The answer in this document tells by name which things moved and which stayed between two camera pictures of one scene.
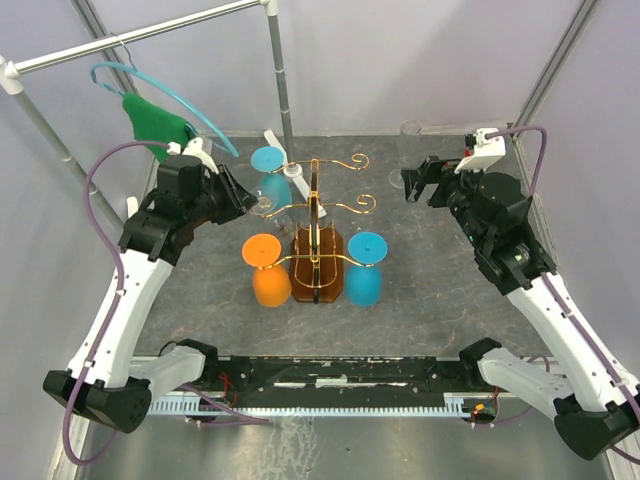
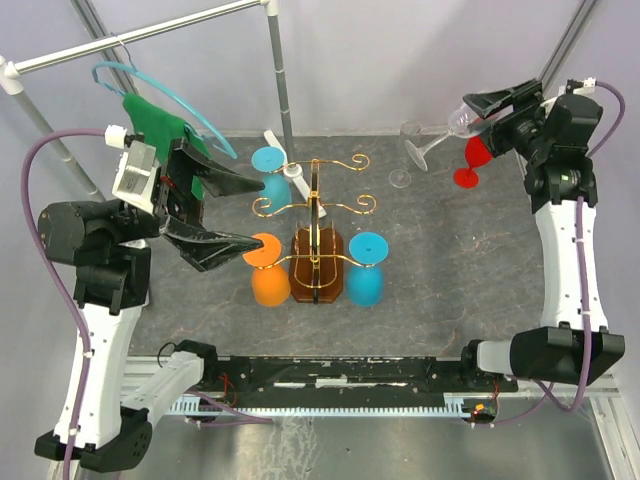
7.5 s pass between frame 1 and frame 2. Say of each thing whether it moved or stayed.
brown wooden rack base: stayed
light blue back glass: stayed
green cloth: stayed
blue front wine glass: stayed
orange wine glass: stayed
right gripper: moved
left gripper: moved
